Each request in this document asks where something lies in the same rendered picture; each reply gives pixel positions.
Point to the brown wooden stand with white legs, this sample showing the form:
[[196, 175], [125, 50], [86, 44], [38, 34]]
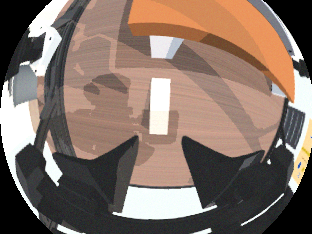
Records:
[[235, 26]]

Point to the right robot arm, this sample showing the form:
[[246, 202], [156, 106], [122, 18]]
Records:
[[301, 65]]

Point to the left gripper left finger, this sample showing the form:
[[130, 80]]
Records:
[[109, 174]]

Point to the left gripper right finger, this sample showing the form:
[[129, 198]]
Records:
[[213, 172]]

